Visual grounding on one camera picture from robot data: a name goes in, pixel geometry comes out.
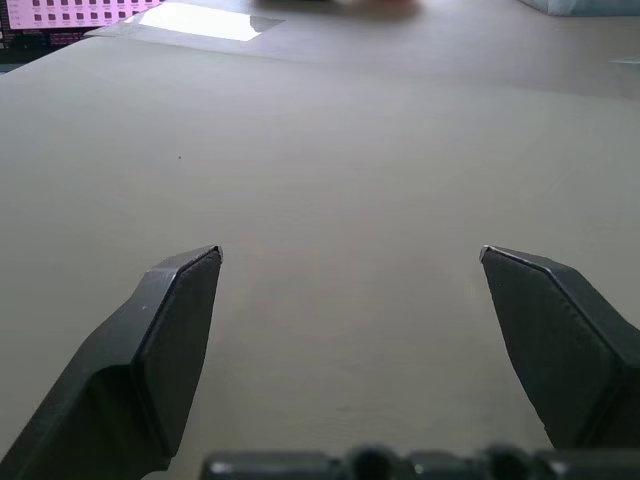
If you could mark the blue-grey fabric item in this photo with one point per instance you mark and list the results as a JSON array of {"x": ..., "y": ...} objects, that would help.
[{"x": 580, "y": 6}]

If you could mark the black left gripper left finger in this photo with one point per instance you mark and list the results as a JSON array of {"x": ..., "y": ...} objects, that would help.
[{"x": 125, "y": 370}]

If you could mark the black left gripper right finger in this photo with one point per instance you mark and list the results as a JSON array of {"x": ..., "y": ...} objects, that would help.
[{"x": 560, "y": 350}]

